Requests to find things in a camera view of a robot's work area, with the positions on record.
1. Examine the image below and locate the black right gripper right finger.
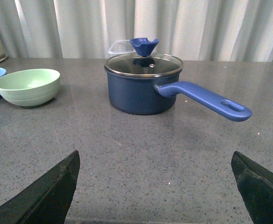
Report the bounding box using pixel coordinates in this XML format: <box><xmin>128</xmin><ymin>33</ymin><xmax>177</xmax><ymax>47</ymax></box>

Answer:
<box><xmin>231</xmin><ymin>151</ymin><xmax>273</xmax><ymax>224</ymax></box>

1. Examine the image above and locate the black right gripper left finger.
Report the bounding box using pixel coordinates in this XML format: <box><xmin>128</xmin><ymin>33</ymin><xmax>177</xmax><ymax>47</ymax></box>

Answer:
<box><xmin>0</xmin><ymin>150</ymin><xmax>80</xmax><ymax>224</ymax></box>

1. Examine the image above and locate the glass lid with blue knob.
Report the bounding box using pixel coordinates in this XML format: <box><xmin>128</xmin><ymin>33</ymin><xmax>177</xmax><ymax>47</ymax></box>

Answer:
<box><xmin>105</xmin><ymin>37</ymin><xmax>183</xmax><ymax>78</ymax></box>

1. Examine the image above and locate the clear plastic food container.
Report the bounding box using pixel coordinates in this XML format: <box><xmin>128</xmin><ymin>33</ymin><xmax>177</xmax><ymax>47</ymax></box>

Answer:
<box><xmin>107</xmin><ymin>40</ymin><xmax>135</xmax><ymax>56</ymax></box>

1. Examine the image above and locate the green bowl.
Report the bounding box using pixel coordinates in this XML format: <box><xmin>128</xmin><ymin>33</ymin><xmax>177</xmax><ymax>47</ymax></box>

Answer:
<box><xmin>0</xmin><ymin>69</ymin><xmax>60</xmax><ymax>107</ymax></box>

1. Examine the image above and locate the white pleated curtain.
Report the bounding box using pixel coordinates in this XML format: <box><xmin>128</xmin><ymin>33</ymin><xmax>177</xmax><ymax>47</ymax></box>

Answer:
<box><xmin>0</xmin><ymin>0</ymin><xmax>273</xmax><ymax>62</ymax></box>

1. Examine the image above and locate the dark blue saucepan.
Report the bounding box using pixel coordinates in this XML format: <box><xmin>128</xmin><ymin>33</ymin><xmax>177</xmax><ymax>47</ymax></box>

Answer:
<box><xmin>106</xmin><ymin>71</ymin><xmax>252</xmax><ymax>122</ymax></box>

